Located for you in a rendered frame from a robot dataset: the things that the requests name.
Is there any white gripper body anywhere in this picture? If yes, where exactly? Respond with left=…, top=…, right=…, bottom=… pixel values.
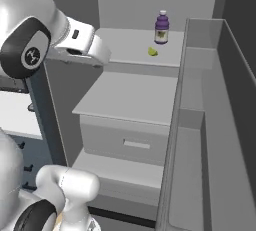
left=49, top=34, right=113, bottom=69

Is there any yellow-green lemon wedge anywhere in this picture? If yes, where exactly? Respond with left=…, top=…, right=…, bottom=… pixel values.
left=147, top=46, right=159, bottom=57

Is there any grey fridge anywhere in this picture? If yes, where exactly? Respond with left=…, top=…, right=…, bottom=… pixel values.
left=31, top=0, right=232, bottom=231

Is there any grey fridge drawer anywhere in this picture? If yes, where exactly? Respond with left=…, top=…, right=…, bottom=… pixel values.
left=79, top=114, right=171, bottom=167
left=71, top=149, right=165, bottom=208

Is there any grey fridge door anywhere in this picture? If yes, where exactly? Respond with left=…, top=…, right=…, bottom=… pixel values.
left=155, top=17, right=256, bottom=231

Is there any purple juice bottle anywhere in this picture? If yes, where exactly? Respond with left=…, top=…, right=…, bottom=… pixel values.
left=154, top=9, right=170, bottom=46

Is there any dark blue cupboard run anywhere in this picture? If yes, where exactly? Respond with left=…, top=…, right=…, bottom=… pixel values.
left=0, top=62, right=69, bottom=193

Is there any white drawer handle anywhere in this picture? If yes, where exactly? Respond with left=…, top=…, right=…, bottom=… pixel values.
left=122, top=138, right=152, bottom=150

